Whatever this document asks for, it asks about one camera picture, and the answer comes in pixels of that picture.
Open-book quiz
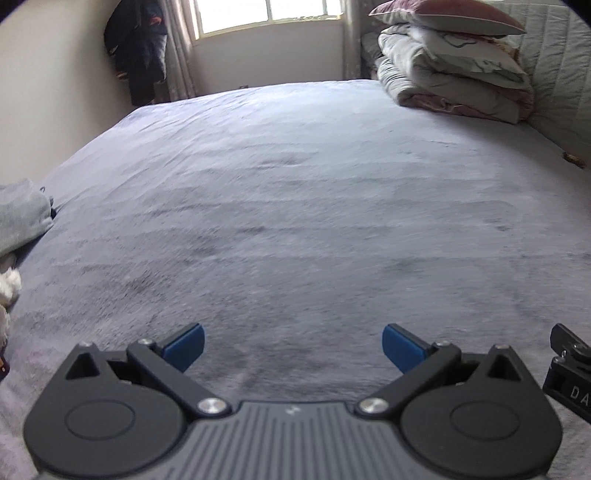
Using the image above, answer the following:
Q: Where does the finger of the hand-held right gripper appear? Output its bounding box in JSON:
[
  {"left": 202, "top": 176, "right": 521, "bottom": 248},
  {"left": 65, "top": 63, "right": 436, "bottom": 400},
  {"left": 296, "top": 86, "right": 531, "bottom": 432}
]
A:
[{"left": 549, "top": 323, "right": 591, "bottom": 359}]

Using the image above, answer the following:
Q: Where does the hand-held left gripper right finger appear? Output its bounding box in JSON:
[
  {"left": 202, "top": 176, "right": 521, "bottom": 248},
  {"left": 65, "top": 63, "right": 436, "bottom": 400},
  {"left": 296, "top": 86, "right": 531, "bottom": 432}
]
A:
[{"left": 355, "top": 322, "right": 529, "bottom": 420}]

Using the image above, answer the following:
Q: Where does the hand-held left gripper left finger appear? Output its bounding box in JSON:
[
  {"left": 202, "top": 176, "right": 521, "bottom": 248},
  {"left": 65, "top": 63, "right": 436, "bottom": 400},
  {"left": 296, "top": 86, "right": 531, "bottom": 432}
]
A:
[{"left": 65, "top": 322, "right": 232, "bottom": 420}]

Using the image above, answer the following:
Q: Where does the grey fleece bed blanket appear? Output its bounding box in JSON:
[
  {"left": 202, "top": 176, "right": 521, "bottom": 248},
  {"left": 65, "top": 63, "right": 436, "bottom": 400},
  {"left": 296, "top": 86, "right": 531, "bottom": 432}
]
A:
[{"left": 0, "top": 79, "right": 591, "bottom": 480}]

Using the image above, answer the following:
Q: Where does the white fluffy cloth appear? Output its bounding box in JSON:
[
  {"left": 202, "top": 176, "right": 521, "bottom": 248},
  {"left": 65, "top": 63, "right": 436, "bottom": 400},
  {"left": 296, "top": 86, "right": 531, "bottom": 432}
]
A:
[{"left": 0, "top": 269, "right": 22, "bottom": 308}]

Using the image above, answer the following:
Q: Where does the light grey folded cloth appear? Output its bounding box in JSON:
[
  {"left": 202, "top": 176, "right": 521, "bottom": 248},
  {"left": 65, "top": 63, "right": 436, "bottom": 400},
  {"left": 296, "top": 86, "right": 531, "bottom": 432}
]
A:
[{"left": 0, "top": 179, "right": 55, "bottom": 257}]

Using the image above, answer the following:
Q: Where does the grey quilted headboard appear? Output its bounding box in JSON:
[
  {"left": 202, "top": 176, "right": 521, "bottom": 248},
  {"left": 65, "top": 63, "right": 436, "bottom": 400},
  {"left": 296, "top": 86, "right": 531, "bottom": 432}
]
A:
[{"left": 499, "top": 2, "right": 591, "bottom": 162}]

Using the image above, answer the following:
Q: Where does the folded white quilt stack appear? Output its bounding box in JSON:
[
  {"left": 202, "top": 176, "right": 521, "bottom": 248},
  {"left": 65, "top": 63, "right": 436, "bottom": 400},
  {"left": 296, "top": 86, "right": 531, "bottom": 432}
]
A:
[{"left": 376, "top": 23, "right": 535, "bottom": 124}]

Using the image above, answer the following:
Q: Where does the beige curtain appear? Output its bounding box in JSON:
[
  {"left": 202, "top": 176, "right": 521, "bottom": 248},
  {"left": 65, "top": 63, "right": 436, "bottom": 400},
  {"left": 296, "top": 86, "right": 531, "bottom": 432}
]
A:
[
  {"left": 157, "top": 0, "right": 197, "bottom": 102},
  {"left": 342, "top": 0, "right": 370, "bottom": 81}
]

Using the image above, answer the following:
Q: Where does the dark hanging jacket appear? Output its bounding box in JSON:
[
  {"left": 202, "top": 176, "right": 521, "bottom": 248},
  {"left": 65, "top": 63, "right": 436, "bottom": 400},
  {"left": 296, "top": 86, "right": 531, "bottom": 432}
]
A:
[{"left": 104, "top": 0, "right": 168, "bottom": 107}]

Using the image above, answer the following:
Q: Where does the window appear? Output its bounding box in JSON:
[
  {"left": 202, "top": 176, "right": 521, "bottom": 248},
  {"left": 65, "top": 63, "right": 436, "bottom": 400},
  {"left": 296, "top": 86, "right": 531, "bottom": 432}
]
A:
[{"left": 191, "top": 0, "right": 345, "bottom": 40}]

